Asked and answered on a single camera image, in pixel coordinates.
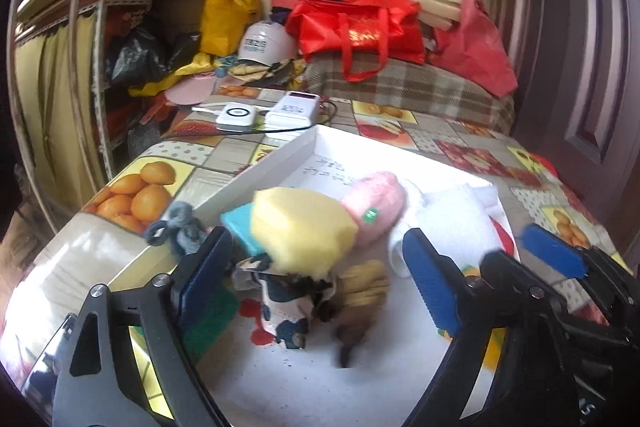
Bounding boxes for teal sock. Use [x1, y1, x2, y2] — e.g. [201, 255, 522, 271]
[220, 203, 267, 254]

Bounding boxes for glossy red tote bag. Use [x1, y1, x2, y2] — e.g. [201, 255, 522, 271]
[285, 0, 427, 83]

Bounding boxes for white tray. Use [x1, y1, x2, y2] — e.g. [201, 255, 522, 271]
[190, 127, 517, 427]

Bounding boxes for yellow shopping bag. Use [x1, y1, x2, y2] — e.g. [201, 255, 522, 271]
[200, 0, 262, 56]

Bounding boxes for white power bank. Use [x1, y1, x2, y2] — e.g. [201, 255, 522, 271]
[263, 90, 321, 130]

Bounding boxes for yellow curtain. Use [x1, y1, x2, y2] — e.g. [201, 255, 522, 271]
[15, 19, 102, 208]

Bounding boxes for red plush apple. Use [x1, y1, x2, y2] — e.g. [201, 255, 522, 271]
[491, 218, 517, 254]

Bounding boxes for white wireless charger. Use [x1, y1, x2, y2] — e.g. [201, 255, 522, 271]
[215, 103, 259, 132]

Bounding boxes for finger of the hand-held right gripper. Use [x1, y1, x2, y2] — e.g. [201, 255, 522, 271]
[520, 223, 640, 329]
[479, 249, 630, 347]

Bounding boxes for grey-blue crocheted piece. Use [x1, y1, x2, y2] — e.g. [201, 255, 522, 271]
[144, 202, 209, 259]

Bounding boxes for yellow and black gloves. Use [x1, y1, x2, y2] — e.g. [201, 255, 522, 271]
[232, 59, 307, 88]

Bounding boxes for pink round fan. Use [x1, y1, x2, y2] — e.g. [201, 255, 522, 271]
[164, 74, 217, 106]

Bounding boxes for brown door with frame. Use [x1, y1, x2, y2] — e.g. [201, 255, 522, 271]
[500, 0, 640, 268]

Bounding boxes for pink plush toy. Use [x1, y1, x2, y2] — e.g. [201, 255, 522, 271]
[341, 171, 409, 249]

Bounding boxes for black cable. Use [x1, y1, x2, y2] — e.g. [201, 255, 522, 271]
[250, 99, 339, 136]

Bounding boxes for white helmet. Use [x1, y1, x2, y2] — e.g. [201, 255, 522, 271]
[237, 20, 299, 63]

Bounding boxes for yellow sock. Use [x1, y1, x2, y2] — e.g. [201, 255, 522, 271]
[249, 187, 359, 281]

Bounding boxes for black plastic bag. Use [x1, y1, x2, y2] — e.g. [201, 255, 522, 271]
[110, 29, 169, 84]

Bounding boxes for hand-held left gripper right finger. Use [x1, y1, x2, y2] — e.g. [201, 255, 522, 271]
[400, 228, 583, 427]

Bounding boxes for plaid blanket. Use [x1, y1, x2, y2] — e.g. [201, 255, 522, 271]
[302, 56, 516, 138]

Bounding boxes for red plastic bag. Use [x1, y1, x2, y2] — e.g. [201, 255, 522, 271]
[432, 0, 519, 98]

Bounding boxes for cow-print soft pouch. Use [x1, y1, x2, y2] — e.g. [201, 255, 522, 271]
[235, 254, 337, 351]

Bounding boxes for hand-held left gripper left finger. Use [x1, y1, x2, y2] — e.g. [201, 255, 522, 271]
[51, 226, 234, 427]

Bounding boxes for green scouring sponge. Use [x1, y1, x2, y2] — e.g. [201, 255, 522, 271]
[181, 286, 239, 359]

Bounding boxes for yellow cloth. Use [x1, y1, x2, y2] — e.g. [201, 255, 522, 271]
[129, 52, 222, 98]

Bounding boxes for metal shelf unit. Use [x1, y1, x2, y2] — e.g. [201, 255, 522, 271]
[15, 0, 222, 178]

